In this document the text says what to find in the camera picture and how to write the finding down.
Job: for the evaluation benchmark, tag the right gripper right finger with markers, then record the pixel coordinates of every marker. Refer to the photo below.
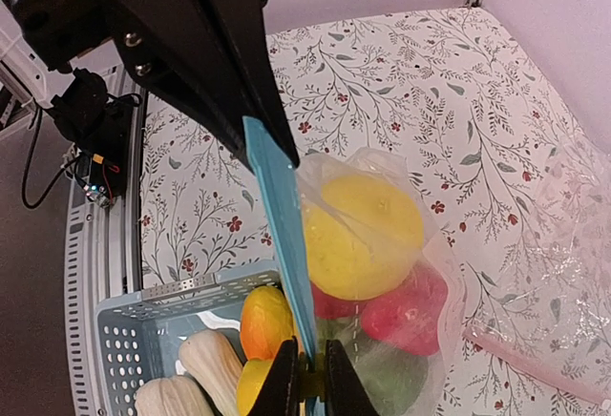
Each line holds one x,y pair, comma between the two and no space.
345,395

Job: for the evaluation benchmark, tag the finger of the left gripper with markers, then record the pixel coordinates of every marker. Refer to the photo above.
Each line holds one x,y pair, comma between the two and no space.
243,30
177,50

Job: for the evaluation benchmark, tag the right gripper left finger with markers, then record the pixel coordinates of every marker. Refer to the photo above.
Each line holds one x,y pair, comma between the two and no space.
280,393

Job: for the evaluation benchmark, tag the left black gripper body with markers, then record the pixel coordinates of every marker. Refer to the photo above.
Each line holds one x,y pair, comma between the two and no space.
60,30

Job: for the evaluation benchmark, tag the green bell pepper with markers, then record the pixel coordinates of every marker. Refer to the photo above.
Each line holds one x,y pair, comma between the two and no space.
392,378

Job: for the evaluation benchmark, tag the red bell pepper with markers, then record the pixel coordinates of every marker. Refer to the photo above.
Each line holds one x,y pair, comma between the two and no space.
405,317

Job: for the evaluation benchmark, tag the blue zipper clear bag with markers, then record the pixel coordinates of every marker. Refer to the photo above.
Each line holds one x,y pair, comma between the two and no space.
286,191

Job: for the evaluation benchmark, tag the yellow lemon front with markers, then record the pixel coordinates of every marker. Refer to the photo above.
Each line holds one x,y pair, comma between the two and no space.
361,243

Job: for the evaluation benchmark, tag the yellow lemon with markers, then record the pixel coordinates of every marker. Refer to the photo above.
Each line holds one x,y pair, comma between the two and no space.
361,243
250,383

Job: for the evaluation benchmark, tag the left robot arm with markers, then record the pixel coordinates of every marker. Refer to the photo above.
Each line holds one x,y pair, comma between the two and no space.
25,72

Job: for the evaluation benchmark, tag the pink zipper clear bag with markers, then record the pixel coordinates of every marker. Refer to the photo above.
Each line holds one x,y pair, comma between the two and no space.
548,312

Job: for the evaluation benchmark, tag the yellow lemon back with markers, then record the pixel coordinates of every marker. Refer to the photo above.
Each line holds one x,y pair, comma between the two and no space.
250,383

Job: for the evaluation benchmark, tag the orange mango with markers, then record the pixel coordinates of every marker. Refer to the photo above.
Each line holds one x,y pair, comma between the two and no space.
266,323

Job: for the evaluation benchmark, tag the green bok choy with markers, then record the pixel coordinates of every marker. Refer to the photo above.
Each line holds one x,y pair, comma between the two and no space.
210,358

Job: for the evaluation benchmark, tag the napa cabbage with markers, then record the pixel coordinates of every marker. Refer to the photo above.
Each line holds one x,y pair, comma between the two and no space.
175,396

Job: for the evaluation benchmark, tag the light blue plastic basket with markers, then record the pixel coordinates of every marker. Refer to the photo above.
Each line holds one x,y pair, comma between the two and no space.
139,334

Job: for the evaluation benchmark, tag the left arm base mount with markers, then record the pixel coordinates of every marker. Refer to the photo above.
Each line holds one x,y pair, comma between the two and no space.
98,124

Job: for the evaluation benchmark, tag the front aluminium rail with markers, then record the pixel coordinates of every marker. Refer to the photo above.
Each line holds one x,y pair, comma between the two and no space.
102,265

